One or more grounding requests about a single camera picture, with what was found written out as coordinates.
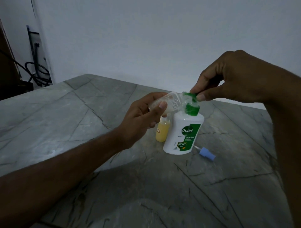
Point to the person's left hand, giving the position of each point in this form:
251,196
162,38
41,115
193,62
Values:
136,124

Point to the person's right hand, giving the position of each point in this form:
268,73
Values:
244,77

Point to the small clear bottle red label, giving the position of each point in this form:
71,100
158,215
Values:
162,131

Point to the dark box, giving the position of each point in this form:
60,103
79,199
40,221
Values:
27,85

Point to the white green hand sanitizer bottle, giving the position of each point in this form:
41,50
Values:
181,141

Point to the person's left forearm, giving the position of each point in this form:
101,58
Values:
56,183

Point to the small blue spray cap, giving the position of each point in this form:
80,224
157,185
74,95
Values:
207,153

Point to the brown wooden door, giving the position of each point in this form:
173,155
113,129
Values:
7,72

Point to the white spray cap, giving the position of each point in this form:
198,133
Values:
165,116

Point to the person's right forearm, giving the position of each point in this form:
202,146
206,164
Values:
289,141

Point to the small clear bottle blue cap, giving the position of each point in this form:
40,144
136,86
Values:
175,101

